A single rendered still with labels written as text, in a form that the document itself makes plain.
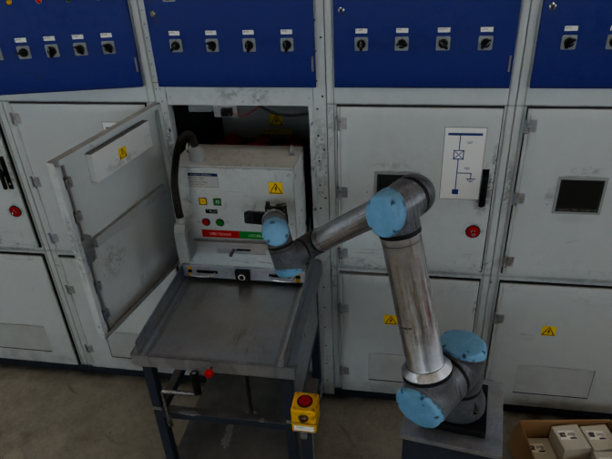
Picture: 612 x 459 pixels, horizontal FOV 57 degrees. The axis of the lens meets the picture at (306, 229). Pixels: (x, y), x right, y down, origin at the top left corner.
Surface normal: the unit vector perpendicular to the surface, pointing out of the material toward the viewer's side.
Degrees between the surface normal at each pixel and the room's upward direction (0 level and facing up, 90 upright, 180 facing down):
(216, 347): 0
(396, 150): 90
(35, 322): 90
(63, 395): 0
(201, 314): 0
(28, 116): 90
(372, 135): 90
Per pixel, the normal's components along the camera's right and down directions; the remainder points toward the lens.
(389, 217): -0.70, 0.28
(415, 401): -0.65, 0.48
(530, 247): -0.16, 0.51
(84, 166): 0.94, 0.14
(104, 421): -0.04, -0.86
